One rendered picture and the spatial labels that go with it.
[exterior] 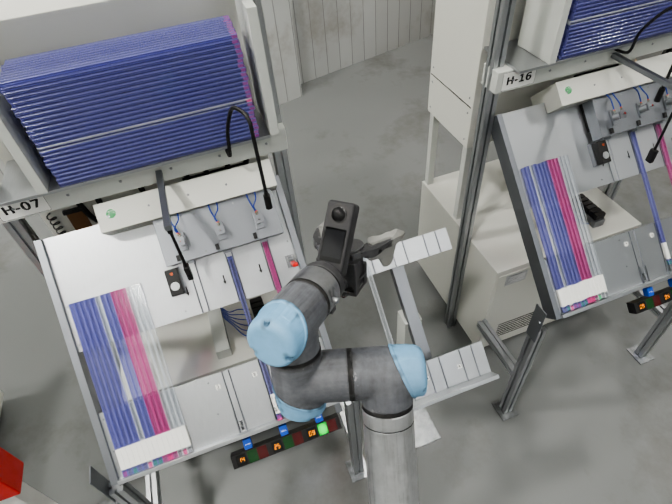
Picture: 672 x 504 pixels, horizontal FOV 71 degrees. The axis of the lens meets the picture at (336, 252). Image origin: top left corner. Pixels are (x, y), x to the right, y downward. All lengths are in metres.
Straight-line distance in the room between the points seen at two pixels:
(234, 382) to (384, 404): 0.85
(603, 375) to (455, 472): 0.86
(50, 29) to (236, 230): 0.64
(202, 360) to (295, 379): 1.15
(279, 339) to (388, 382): 0.17
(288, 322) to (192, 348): 1.26
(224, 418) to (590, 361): 1.77
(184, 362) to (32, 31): 1.09
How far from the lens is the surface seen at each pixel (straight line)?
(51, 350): 2.99
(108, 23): 1.37
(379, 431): 0.71
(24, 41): 1.40
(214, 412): 1.50
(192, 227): 1.39
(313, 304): 0.64
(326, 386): 0.68
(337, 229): 0.73
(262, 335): 0.61
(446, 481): 2.20
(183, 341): 1.87
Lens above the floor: 2.07
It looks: 46 degrees down
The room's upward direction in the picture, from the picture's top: 6 degrees counter-clockwise
